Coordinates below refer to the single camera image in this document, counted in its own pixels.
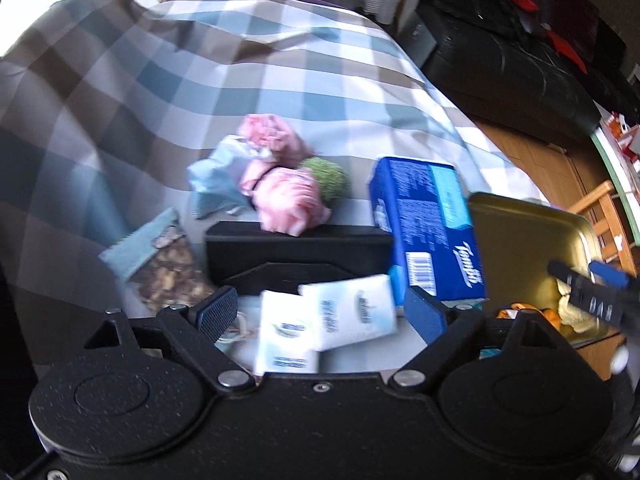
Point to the grey board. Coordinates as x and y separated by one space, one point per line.
417 40

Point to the blue face mask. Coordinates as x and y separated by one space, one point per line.
220 180

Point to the pink towel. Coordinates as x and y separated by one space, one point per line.
290 200

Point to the blue tissue pack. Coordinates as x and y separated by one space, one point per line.
425 220

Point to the wooden chair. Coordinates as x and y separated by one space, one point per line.
607 210

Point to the green knitted ball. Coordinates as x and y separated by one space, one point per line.
327 180

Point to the glass-topped table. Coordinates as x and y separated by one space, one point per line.
617 180

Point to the metal tray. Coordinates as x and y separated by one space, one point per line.
520 250

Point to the black sofa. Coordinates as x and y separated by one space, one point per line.
500 75

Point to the black box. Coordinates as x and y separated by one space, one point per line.
300 245

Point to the dried herb sachet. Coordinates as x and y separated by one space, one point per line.
165 270

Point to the white pocket tissue packet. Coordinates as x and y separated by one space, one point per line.
280 330
345 310

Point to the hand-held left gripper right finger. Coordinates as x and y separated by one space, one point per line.
425 315

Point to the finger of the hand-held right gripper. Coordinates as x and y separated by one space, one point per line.
595 300
610 272

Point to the cream towel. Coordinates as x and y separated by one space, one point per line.
565 304

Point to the orange pouch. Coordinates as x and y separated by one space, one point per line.
550 317

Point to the checked blanket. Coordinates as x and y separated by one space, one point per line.
150 85

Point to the red cloth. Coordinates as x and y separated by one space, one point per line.
567 50

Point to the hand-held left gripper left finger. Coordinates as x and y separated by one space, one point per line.
220 310

